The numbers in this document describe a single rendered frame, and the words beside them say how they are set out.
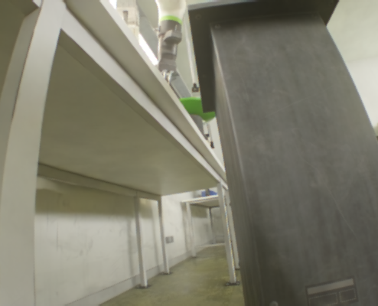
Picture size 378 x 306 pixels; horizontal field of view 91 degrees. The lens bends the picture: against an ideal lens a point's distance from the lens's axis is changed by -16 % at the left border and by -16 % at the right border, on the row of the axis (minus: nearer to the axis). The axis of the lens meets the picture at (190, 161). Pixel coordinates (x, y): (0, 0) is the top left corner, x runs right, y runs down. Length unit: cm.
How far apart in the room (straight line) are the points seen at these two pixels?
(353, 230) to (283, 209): 8
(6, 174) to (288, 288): 31
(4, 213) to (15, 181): 4
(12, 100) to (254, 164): 29
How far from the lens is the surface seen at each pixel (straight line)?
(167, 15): 93
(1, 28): 55
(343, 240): 28
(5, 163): 27
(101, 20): 48
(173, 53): 89
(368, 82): 745
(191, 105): 104
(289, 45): 36
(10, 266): 26
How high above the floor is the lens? 50
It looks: 17 degrees up
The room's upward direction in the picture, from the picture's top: 7 degrees counter-clockwise
